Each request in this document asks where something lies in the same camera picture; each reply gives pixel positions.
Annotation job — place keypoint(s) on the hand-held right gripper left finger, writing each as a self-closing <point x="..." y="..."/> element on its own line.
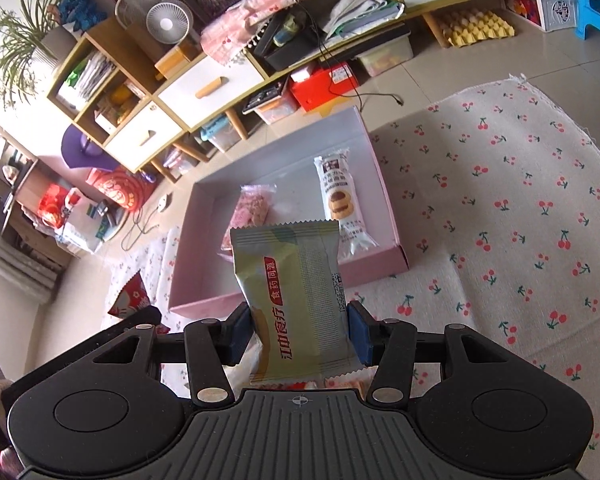
<point x="240" y="334"/>

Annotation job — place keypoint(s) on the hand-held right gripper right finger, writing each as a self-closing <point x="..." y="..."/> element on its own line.
<point x="358" y="334"/>

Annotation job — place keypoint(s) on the pale green snack packet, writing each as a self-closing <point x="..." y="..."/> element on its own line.
<point x="295" y="290"/>

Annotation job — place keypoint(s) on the pink cardboard box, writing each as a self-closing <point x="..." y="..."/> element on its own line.
<point x="280" y="160"/>

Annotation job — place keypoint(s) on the pink snack packet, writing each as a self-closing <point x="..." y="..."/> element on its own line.
<point x="252" y="210"/>

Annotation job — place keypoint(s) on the white cake roll packet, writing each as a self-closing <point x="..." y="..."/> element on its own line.
<point x="337" y="195"/>

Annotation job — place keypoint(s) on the white power strip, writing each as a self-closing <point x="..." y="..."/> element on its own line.
<point x="164" y="202"/>

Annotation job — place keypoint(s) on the cherry print cloth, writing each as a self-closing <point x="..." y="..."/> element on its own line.
<point x="505" y="235"/>

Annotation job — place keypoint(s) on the white shopping bag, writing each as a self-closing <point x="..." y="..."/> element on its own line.
<point x="85" y="232"/>

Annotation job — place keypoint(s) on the round red printed bag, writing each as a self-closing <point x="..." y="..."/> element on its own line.
<point x="122" y="187"/>

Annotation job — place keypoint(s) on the white cabinet drawer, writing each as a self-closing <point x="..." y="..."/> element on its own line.
<point x="210" y="90"/>
<point x="145" y="135"/>

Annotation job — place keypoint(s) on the red gift bag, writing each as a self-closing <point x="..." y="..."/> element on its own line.
<point x="55" y="207"/>

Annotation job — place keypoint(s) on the clear bin with orange contents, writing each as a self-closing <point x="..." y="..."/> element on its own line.
<point x="277" y="109"/>

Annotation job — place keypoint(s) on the purple hat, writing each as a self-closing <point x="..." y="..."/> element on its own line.
<point x="85" y="152"/>

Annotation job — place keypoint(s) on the red cardboard box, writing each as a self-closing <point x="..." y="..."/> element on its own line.
<point x="320" y="90"/>

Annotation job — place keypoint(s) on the wooden cabinet with shelves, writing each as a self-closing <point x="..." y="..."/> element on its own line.
<point x="130" y="80"/>

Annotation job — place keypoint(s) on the clear storage bin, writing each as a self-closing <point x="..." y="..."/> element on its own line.
<point x="387" y="57"/>

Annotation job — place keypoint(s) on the small wooden box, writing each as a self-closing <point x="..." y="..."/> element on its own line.
<point x="172" y="62"/>

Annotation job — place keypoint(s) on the black storage bin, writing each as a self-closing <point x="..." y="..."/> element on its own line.
<point x="290" y="52"/>

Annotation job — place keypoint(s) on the pink printed cloth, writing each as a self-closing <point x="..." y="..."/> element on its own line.
<point x="240" y="25"/>

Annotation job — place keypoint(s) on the small white round fan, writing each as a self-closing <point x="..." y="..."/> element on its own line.
<point x="169" y="22"/>

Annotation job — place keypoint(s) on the pile of papers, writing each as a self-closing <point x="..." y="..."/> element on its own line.
<point x="360" y="10"/>

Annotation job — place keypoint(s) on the yellow egg tray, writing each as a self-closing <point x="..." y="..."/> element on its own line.
<point x="480" y="30"/>

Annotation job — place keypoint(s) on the long wooden stand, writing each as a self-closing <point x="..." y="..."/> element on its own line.
<point x="420" y="7"/>

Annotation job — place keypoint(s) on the green potted plant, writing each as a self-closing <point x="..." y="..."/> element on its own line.
<point x="25" y="40"/>

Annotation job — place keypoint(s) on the red toy box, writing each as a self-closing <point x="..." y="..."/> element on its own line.
<point x="522" y="7"/>

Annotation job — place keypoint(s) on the white plastic crate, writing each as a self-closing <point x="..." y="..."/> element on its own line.
<point x="560" y="7"/>

